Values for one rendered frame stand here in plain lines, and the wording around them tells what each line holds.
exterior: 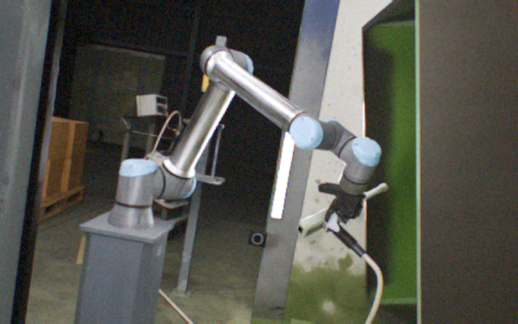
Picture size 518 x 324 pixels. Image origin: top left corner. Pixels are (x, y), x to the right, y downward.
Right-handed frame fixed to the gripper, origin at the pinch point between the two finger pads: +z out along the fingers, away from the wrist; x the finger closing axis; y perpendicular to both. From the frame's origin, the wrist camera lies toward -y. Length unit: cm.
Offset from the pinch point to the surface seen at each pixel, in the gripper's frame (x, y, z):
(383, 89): 56, -30, -26
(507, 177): 29, 34, -37
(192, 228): 10, -94, 98
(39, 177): -91, 7, -65
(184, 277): -2, -80, 125
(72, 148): 9, -309, 184
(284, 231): 40, -46, 72
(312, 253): 48, -29, 79
